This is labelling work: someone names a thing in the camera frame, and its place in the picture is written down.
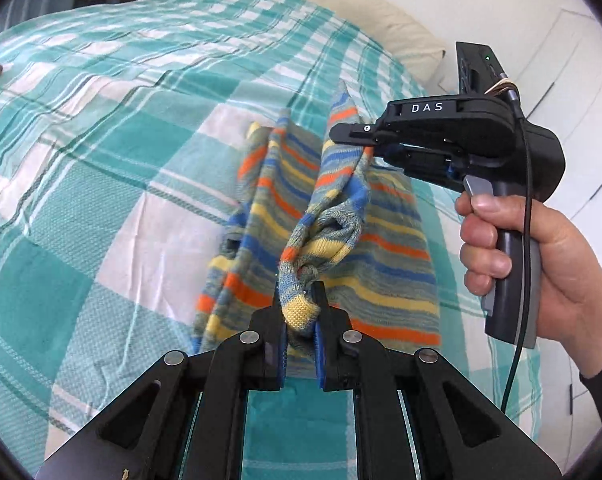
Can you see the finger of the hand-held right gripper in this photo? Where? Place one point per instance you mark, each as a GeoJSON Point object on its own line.
{"type": "Point", "coordinates": [356, 133]}
{"type": "Point", "coordinates": [421, 160]}

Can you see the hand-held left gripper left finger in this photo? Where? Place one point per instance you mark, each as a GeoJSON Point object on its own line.
{"type": "Point", "coordinates": [282, 355]}

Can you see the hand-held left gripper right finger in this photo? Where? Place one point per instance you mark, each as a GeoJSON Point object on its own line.
{"type": "Point", "coordinates": [320, 355]}

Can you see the striped knit sweater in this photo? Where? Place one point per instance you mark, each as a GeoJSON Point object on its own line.
{"type": "Point", "coordinates": [381, 260]}

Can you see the person's right hand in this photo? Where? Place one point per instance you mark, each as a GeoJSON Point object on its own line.
{"type": "Point", "coordinates": [571, 280]}

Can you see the cream cushion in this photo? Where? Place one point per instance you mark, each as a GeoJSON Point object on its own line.
{"type": "Point", "coordinates": [371, 15]}

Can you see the teal checked blanket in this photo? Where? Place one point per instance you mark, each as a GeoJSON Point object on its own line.
{"type": "Point", "coordinates": [106, 160]}

